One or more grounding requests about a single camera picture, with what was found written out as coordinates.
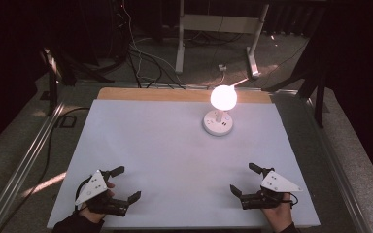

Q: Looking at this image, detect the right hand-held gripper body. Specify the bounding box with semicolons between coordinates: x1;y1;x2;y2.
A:
239;167;304;211

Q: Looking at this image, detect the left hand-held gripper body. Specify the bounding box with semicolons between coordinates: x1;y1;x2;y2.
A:
74;169;131;217

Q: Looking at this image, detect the person's left hand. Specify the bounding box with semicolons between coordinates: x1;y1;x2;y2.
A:
77;182;116;224

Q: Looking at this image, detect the person's right hand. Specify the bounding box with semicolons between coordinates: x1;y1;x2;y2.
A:
260;192;294;233

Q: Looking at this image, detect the pale blue table mat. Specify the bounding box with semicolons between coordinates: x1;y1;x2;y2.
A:
46;98;322;230

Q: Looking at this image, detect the round white power socket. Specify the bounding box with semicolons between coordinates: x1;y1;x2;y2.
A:
202;109;234;137

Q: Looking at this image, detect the glowing white globe bulb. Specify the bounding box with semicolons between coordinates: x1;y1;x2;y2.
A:
210;84;239;123

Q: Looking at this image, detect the black metal stand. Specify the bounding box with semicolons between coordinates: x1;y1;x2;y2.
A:
261;32;327;129
40;48;79;117

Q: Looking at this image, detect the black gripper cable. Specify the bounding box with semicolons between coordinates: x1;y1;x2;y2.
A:
285;192;299;209
74;176;93;213

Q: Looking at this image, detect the black floor cable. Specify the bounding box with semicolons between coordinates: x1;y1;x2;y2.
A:
0;106;91;233

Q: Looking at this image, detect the metal floor rail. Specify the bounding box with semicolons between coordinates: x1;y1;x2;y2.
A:
0;102;66;233
304;96;373;233

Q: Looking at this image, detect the black floor outlet frame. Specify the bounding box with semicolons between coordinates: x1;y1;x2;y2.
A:
59;115;78;129

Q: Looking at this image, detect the white socket cable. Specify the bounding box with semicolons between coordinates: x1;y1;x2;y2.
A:
220;70;251;89

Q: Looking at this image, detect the bundle of floor cables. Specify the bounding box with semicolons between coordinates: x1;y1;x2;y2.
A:
110;0;188;90

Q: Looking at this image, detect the white desk frame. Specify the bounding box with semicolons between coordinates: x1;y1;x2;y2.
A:
174;0;270;81

